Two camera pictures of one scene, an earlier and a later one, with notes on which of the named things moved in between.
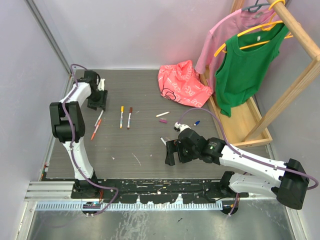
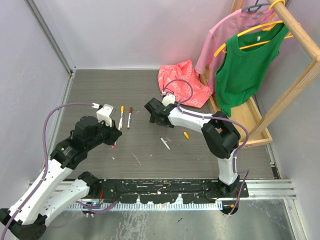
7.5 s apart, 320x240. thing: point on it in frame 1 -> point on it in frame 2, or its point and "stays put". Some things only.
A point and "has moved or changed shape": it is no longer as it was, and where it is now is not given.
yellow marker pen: x=122 y=109 stays put
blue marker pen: x=164 y=142 stays put
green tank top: x=247 y=59 stays put
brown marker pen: x=129 y=118 stays put
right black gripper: x=173 y=146 -> x=153 y=120
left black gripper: x=100 y=103 -> x=113 y=131
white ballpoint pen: x=99 y=117 has moved or changed shape
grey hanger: x=258 y=6 stays put
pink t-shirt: x=243 y=21 stays put
